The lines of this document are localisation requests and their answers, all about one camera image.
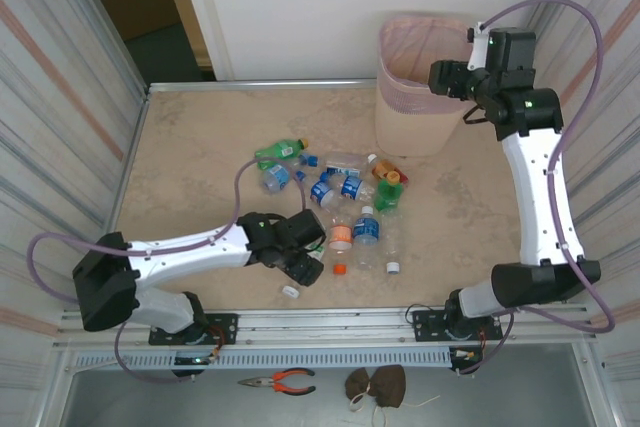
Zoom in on clear bottle orange label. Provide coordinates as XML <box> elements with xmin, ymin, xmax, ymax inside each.
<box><xmin>327</xmin><ymin>214</ymin><xmax>354</xmax><ymax>254</ymax></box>

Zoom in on clear bottle light blue label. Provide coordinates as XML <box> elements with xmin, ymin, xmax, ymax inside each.
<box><xmin>260</xmin><ymin>152</ymin><xmax>321</xmax><ymax>194</ymax></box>

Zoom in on blue label bottle white cap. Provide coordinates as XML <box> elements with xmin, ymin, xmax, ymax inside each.
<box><xmin>352</xmin><ymin>205</ymin><xmax>380</xmax><ymax>268</ymax></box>

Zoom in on green soda bottle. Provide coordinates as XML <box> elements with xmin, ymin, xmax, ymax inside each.
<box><xmin>254</xmin><ymin>137</ymin><xmax>310</xmax><ymax>168</ymax></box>

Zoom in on green bottle wide yellow cap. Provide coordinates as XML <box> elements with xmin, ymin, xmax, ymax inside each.
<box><xmin>373</xmin><ymin>171</ymin><xmax>404</xmax><ymax>213</ymax></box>

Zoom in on beige bin with pink bag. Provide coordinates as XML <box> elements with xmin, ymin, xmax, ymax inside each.
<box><xmin>374</xmin><ymin>11</ymin><xmax>474</xmax><ymax>157</ymax></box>

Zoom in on clear bottle white blue label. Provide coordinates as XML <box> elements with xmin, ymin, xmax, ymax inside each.
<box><xmin>324</xmin><ymin>150</ymin><xmax>379</xmax><ymax>179</ymax></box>

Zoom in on clear unlabelled plastic bottle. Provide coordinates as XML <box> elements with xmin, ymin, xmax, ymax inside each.
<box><xmin>382</xmin><ymin>209</ymin><xmax>404</xmax><ymax>276</ymax></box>

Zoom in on amber bottle red label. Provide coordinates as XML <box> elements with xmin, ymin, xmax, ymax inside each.
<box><xmin>370</xmin><ymin>159</ymin><xmax>410</xmax><ymax>196</ymax></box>

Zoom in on small controller board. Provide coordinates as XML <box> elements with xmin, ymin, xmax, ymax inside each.
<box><xmin>172</xmin><ymin>354</ymin><xmax>221</xmax><ymax>367</ymax></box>
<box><xmin>448</xmin><ymin>346</ymin><xmax>484</xmax><ymax>374</ymax></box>

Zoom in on brown cloth pouch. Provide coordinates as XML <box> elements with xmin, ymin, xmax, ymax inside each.
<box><xmin>370</xmin><ymin>364</ymin><xmax>407</xmax><ymax>408</ymax></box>
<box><xmin>344</xmin><ymin>368</ymin><xmax>375</xmax><ymax>402</ymax></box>

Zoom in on grey metal shelf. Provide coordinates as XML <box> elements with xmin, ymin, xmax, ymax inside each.
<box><xmin>39</xmin><ymin>346</ymin><xmax>621</xmax><ymax>427</ymax></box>

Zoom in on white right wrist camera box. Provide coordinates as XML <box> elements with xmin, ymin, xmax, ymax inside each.
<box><xmin>467</xmin><ymin>21</ymin><xmax>491</xmax><ymax>72</ymax></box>

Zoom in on aluminium table front rail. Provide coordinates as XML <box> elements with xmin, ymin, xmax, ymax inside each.
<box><xmin>52</xmin><ymin>302</ymin><xmax>599</xmax><ymax>348</ymax></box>

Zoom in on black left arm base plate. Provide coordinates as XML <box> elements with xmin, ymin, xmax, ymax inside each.
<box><xmin>148</xmin><ymin>313</ymin><xmax>239</xmax><ymax>347</ymax></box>

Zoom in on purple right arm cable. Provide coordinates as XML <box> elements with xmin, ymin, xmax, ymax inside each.
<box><xmin>457</xmin><ymin>0</ymin><xmax>616</xmax><ymax>377</ymax></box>

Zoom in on grey slotted cable duct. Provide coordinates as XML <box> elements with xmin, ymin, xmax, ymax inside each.
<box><xmin>67</xmin><ymin>346</ymin><xmax>454</xmax><ymax>372</ymax></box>

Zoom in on orange handled pliers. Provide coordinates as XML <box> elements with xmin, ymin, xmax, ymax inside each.
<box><xmin>237</xmin><ymin>368</ymin><xmax>317</xmax><ymax>396</ymax></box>

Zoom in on aluminium table back rail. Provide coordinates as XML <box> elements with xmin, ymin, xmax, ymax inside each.
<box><xmin>146</xmin><ymin>78</ymin><xmax>377</xmax><ymax>95</ymax></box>

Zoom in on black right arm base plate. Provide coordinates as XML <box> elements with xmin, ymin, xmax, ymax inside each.
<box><xmin>410</xmin><ymin>307</ymin><xmax>503</xmax><ymax>343</ymax></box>

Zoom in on aluminium table side rail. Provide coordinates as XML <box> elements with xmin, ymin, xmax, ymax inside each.
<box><xmin>102</xmin><ymin>89</ymin><xmax>151</xmax><ymax>248</ymax></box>

